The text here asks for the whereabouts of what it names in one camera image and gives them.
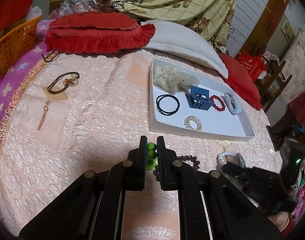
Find green bead bracelet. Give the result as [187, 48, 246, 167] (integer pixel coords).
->
[146, 142, 159, 172]

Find dark brown bead bracelet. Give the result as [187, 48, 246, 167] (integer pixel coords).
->
[152, 155, 201, 178]

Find white pearl bead bracelet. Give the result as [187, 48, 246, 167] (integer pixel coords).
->
[217, 151, 239, 168]

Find black elastic hair ties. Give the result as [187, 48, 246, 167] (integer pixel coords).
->
[156, 93, 181, 117]

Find blue plastic claw clip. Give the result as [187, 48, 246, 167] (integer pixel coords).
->
[185, 86, 213, 111]

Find red bead bracelet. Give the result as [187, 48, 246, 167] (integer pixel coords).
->
[209, 94, 227, 113]

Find light blue fluffy hair clip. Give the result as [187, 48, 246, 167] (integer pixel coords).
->
[224, 92, 243, 115]

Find cream dotted fabric scrunchie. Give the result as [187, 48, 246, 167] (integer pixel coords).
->
[152, 65, 200, 94]

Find person right hand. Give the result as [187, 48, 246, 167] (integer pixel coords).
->
[268, 211, 295, 232]

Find white shallow cardboard box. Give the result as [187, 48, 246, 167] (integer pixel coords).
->
[149, 59, 255, 141]

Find pink quilted bedspread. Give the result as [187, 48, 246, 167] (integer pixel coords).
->
[0, 50, 282, 239]

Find wooden chair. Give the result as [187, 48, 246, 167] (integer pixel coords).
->
[255, 57, 293, 113]

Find right red ruffled cushion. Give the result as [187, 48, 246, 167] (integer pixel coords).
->
[219, 54, 263, 111]

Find red ruffled cushion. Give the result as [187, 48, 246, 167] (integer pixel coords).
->
[44, 11, 156, 54]
[219, 54, 263, 111]

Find red shopping bag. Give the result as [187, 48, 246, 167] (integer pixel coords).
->
[237, 51, 266, 82]

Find white pillow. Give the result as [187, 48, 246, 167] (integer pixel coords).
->
[140, 20, 229, 79]

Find dark metal hair clip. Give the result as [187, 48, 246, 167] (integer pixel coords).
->
[41, 50, 60, 63]

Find left red ruffled cushion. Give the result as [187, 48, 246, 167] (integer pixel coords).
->
[44, 11, 156, 54]

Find purple floral bedsheet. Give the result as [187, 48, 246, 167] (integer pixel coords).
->
[0, 20, 52, 122]

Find floral beige quilt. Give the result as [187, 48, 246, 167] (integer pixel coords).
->
[94, 0, 237, 49]

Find clear plastic bag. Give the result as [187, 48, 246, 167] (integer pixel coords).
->
[48, 0, 100, 20]

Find orange plastic basket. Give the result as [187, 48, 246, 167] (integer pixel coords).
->
[0, 15, 41, 79]

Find brown flower hair tie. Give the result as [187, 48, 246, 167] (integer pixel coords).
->
[47, 71, 81, 95]

